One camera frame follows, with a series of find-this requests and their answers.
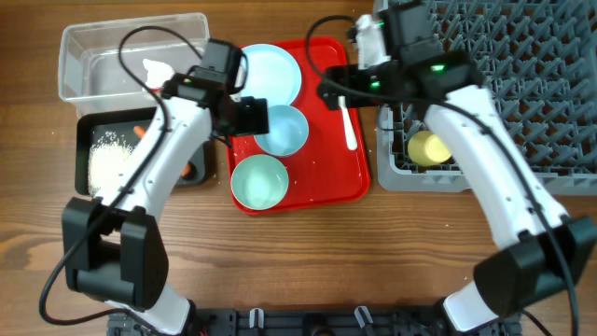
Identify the white tissue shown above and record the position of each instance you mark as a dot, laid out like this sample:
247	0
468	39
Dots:
157	73

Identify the red plastic tray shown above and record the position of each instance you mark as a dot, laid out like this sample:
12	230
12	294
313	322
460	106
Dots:
324	171

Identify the black waste tray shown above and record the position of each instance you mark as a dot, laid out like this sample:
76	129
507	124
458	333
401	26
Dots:
89	129

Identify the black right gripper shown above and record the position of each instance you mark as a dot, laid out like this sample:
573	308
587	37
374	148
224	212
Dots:
349	72

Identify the orange carrot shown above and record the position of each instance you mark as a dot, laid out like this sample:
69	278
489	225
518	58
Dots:
140	133

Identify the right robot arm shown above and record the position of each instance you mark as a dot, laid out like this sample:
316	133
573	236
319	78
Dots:
541	250

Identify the white rice pile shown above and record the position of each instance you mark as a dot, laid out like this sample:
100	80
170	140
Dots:
107	156

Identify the light blue bowl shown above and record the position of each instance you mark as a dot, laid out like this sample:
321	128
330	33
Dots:
288	131

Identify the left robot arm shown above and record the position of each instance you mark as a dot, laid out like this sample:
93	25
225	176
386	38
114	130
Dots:
113	251

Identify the light green bowl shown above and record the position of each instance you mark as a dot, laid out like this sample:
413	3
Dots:
259	182

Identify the light blue plate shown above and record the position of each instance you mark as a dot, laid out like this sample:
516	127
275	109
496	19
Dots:
273	74

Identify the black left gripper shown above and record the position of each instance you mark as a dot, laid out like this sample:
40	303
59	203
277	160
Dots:
256	121

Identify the yellow plastic cup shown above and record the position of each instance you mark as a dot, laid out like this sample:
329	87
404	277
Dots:
426	149

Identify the grey-green dishwasher rack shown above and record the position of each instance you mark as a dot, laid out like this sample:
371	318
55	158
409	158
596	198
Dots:
539	60

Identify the white plastic spoon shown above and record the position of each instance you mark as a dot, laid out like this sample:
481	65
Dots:
349	133

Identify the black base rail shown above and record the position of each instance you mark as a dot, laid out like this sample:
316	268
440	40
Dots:
403	321

